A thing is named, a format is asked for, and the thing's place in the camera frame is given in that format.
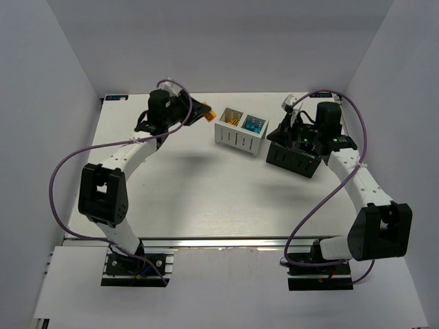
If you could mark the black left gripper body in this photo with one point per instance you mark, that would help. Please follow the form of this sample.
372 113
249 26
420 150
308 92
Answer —
188 106

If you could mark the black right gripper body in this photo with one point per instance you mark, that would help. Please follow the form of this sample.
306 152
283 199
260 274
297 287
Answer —
286 127

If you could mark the orange rectangular lego brick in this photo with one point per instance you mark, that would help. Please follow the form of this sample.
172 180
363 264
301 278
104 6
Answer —
208 113

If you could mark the cyan rounded lego brick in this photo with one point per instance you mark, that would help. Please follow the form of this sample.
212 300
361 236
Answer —
254 125

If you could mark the orange rounded lego brick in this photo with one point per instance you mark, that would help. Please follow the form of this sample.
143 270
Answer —
234 122

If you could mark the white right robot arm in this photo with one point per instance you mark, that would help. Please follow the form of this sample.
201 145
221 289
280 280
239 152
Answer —
381 228

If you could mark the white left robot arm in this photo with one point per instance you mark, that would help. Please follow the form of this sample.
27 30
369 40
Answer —
103 197

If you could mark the black two-compartment container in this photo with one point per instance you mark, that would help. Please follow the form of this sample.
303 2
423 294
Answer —
293 160

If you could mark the blue right corner sticker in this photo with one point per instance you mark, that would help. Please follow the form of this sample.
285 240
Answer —
321 94

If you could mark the blue corner sticker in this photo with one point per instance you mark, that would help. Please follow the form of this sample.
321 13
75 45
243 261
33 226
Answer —
116 97
321 94

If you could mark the white two-compartment container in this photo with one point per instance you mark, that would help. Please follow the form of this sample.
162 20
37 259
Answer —
236 136

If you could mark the blue left corner sticker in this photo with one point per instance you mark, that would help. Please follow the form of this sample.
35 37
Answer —
116 97

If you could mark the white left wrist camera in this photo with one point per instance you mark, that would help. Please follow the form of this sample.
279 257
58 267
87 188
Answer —
170 87

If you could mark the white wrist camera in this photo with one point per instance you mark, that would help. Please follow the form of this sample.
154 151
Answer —
292 107
170 87

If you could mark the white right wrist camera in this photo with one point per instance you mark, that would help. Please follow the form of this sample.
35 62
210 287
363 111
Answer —
292 107

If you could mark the aluminium front rail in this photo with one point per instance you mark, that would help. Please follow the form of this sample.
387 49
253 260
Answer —
205 242

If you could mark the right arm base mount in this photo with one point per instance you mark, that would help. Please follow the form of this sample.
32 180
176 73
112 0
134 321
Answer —
328 278

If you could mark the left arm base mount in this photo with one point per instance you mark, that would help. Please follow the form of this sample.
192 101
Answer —
122 271

